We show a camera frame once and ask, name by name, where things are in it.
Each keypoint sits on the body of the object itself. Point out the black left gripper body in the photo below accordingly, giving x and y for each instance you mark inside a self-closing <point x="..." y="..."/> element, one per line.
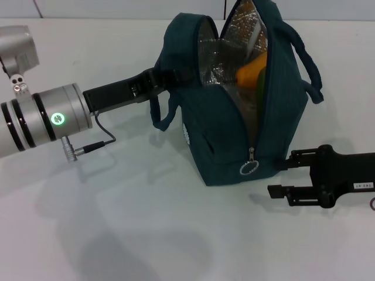
<point x="111" y="95"/>

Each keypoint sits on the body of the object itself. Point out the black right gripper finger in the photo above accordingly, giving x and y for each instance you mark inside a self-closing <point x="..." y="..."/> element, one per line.
<point x="296" y="159"/>
<point x="293" y="194"/>

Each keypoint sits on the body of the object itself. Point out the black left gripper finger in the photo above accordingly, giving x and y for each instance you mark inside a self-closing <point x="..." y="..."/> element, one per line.
<point x="164" y="80"/>

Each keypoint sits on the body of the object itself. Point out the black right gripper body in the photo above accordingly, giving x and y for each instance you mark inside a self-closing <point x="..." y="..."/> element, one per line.
<point x="342" y="178"/>

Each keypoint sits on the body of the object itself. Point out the dark teal insulated lunch bag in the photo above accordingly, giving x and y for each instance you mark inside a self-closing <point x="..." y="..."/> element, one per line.
<point x="222" y="140"/>

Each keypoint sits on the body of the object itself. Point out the green cucumber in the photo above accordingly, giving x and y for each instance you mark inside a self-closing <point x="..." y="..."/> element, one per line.
<point x="260" y="87"/>

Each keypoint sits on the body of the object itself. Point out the orange yellow pear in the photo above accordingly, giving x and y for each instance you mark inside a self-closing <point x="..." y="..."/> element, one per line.
<point x="252" y="74"/>

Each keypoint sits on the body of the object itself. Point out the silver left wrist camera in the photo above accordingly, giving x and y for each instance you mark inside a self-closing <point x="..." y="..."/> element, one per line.
<point x="17" y="49"/>

